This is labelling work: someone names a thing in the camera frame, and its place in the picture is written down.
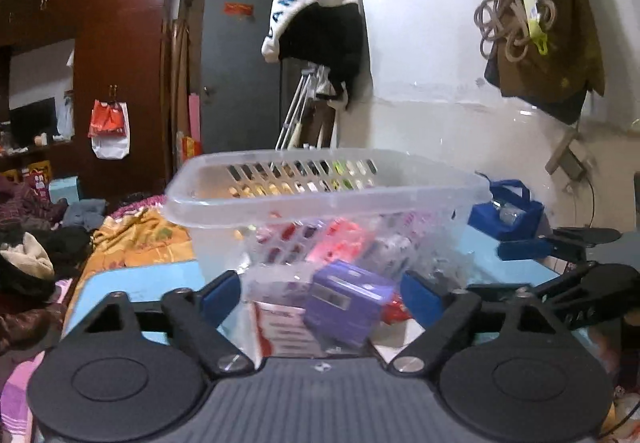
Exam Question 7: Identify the yellow orange blanket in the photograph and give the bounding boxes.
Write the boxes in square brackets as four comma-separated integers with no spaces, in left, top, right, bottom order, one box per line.
[65,208,196,319]

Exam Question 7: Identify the purple box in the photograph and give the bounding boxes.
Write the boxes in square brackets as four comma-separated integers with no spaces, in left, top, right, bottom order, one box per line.
[302,259,396,349]

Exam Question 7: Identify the metal crutches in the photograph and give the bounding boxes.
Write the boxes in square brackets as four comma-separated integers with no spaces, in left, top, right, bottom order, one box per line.
[275,63,331,151]

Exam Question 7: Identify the blue shopping bag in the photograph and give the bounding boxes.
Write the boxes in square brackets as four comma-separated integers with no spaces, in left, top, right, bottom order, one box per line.
[467,179,545,241]

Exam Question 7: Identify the brown wooden wardrobe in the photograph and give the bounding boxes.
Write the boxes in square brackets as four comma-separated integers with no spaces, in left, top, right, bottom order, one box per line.
[0,0,178,204]

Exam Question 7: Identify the brown hanging bag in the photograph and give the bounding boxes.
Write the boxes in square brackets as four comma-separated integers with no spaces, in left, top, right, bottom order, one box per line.
[484,0,606,124]

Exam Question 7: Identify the red wrapped item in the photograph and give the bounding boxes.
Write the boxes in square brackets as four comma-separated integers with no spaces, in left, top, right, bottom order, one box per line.
[382,292,416,324]

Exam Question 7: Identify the coiled grey rope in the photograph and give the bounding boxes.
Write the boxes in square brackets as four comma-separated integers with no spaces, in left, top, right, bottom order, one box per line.
[474,0,556,64]

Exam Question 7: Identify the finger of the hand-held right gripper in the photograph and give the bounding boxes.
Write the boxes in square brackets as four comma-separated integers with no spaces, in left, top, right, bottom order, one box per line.
[467,273,601,319]
[497,227,621,261]

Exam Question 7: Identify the white plastic basket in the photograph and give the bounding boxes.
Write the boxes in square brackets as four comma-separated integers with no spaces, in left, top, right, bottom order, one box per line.
[164,148,493,284]

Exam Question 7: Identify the black television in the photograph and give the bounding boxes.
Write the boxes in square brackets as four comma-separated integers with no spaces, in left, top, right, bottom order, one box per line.
[9,97,56,149]

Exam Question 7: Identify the grey metal door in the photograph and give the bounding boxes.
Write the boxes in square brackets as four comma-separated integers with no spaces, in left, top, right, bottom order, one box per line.
[200,0,283,155]

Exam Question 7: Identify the pink stick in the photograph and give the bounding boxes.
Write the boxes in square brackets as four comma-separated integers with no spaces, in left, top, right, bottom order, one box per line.
[187,93,202,144]

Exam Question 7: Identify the wall power adapter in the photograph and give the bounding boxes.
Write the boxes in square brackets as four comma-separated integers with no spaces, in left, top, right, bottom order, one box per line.
[545,128,596,181]

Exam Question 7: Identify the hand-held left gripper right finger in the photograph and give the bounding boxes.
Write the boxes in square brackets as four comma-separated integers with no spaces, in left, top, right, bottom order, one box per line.
[387,269,572,377]

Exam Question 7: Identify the clear wrapped packet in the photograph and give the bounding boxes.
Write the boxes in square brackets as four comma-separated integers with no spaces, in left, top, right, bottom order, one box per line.
[241,265,321,309]

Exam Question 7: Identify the red and white box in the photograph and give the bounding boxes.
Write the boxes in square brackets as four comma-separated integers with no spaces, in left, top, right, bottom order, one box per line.
[250,300,326,359]

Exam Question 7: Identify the grey blue cloth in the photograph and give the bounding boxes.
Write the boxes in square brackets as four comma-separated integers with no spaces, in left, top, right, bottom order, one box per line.
[62,199,107,231]

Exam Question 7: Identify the pile of dark clothes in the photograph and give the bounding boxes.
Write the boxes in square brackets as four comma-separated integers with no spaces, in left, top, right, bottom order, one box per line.
[0,173,96,304]

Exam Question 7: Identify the teal box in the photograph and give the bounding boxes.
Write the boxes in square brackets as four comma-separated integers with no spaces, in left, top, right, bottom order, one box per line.
[48,176,81,204]

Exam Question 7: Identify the red and white plastic bag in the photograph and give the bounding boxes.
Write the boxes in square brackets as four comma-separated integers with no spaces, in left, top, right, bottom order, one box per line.
[88,99,131,160]

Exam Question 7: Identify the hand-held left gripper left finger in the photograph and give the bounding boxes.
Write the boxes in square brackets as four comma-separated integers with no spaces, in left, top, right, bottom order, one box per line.
[65,269,255,376]

